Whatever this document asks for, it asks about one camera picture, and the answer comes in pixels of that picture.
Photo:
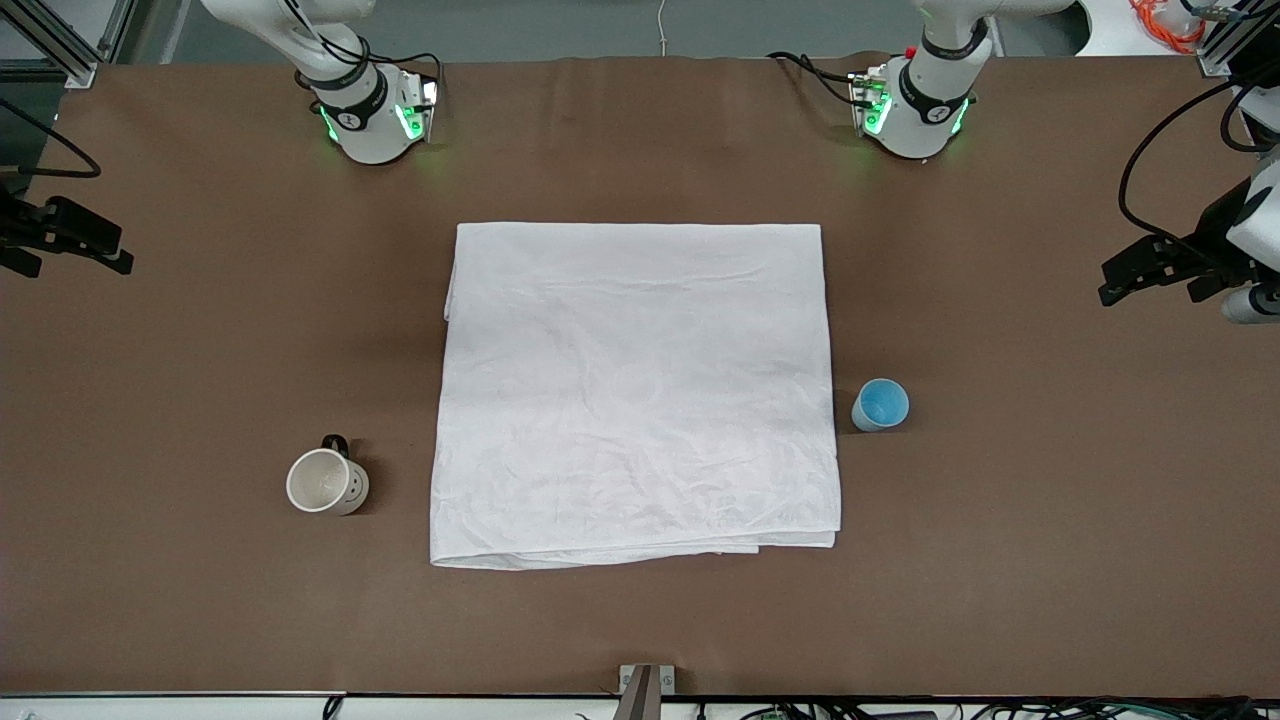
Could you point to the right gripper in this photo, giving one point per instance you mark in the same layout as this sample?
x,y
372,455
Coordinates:
x,y
20,222

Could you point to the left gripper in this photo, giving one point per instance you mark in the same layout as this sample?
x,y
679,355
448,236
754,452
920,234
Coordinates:
x,y
1213,232

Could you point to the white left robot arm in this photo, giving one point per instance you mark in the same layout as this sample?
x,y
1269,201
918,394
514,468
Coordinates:
x,y
920,120

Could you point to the white ceramic mug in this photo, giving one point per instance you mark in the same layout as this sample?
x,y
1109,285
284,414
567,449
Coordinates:
x,y
318,482

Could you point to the grey metal bracket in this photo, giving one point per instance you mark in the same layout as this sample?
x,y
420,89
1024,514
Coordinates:
x,y
645,690

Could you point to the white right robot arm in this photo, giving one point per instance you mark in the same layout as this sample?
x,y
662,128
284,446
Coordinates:
x,y
365,130

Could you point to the aluminium frame post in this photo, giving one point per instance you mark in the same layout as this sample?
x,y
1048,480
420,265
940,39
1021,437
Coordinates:
x,y
1222,45
60,50

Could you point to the blue plastic cup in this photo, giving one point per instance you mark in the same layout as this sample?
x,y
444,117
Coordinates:
x,y
882,405

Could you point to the white cloth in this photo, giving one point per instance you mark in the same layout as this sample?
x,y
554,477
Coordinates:
x,y
640,400

